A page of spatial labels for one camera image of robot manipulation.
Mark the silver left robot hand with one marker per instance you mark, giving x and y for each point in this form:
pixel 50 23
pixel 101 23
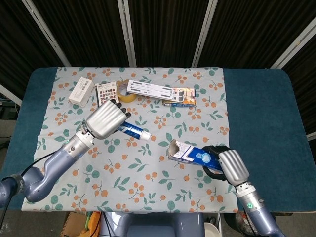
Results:
pixel 105 119

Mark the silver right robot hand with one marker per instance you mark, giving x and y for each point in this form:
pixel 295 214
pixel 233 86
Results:
pixel 233 166

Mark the blue white toothpaste tube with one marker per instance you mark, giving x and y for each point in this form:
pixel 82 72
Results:
pixel 135 130

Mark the blue white carton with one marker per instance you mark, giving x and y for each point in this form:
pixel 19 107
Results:
pixel 195 155

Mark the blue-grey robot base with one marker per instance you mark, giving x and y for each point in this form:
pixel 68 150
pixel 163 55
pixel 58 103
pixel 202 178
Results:
pixel 153 224

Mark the white cardboard box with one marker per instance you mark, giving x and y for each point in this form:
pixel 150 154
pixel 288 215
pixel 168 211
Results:
pixel 80 92

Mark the orange blue packaged item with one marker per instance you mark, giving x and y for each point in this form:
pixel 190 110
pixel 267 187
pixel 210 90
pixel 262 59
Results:
pixel 190 95

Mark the stamp-print card pack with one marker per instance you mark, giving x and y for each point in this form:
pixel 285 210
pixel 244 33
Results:
pixel 106 92

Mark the yellow packing tape roll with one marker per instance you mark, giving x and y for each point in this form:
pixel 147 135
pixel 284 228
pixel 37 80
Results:
pixel 123 96

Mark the white folding laptop stand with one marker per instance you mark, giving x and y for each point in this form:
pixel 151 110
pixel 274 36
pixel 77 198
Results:
pixel 148 89

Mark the black bin with plastic bag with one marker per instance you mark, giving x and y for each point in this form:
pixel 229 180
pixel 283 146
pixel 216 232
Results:
pixel 237 224

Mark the teal table cover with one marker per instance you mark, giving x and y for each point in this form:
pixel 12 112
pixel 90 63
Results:
pixel 259 111

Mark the white bucket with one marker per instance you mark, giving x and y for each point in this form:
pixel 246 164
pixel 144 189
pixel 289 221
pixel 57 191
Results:
pixel 212 230

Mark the floral orange-berry tablecloth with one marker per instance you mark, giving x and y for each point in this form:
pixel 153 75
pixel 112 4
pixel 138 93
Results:
pixel 153 177

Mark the dark ribbed screen panel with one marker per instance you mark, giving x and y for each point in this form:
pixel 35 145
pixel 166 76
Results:
pixel 14 44
pixel 247 32
pixel 168 32
pixel 86 32

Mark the orange yellow bag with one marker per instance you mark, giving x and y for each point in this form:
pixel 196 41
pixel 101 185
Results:
pixel 92 224

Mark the white screen frame post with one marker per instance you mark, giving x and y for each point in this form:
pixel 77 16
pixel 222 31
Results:
pixel 47 32
pixel 127 32
pixel 293 40
pixel 203 32
pixel 10 95

